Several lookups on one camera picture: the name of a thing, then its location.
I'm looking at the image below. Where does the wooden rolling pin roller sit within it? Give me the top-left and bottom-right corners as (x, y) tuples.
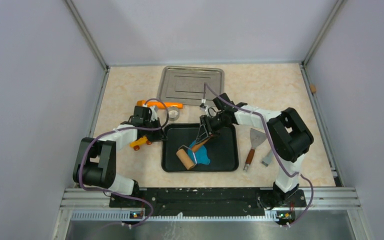
(175, 139), (210, 170)

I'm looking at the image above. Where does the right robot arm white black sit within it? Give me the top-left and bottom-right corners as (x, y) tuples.
(195, 93), (314, 206)

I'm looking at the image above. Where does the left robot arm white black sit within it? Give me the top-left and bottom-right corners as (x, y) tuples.
(72, 105), (166, 207)

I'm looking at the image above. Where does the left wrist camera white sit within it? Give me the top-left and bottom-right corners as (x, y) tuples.
(148, 106), (159, 123)

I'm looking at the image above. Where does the round metal cookie cutter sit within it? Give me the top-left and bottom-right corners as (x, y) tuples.
(167, 106), (180, 122)

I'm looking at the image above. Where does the black baking tray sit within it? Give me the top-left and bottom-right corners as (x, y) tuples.
(161, 123), (239, 173)

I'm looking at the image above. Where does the yellow toy car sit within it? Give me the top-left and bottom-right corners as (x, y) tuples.
(129, 136), (153, 151)

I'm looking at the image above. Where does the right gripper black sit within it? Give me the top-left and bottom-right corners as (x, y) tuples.
(197, 111), (229, 145)

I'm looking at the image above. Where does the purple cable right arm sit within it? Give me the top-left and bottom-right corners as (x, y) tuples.
(201, 82), (315, 228)

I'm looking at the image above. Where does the metal scraper wooden handle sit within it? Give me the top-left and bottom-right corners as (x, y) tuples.
(243, 128), (267, 172)

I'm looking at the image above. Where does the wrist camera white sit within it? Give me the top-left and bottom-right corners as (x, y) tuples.
(199, 98), (209, 111)
(148, 106), (159, 123)

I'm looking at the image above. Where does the small wooden cork piece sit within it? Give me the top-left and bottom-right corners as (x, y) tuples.
(309, 84), (317, 94)

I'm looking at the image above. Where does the blue dough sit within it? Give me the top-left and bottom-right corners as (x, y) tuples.
(187, 140), (211, 165)

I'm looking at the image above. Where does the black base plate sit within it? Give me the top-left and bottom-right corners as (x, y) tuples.
(109, 187), (307, 217)

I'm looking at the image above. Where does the grey dumbbell-shaped tool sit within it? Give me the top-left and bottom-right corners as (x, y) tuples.
(261, 150), (274, 167)

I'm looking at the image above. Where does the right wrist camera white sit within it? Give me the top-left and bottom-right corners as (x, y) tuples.
(199, 98), (209, 111)

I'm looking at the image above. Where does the silver metal tray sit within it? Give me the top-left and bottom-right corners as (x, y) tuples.
(157, 66), (225, 107)

